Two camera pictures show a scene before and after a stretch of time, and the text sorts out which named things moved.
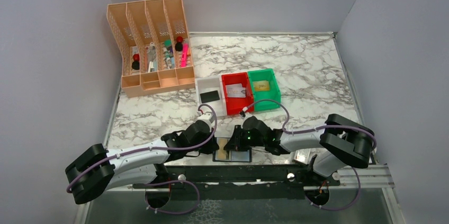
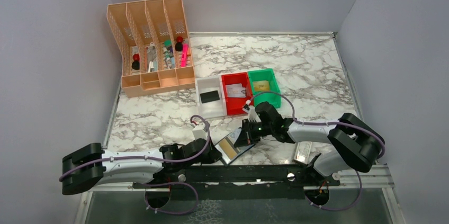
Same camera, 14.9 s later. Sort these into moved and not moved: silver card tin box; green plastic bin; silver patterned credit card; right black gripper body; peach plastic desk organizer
Moved: silver card tin box; right black gripper body
Not moved: peach plastic desk organizer; green plastic bin; silver patterned credit card
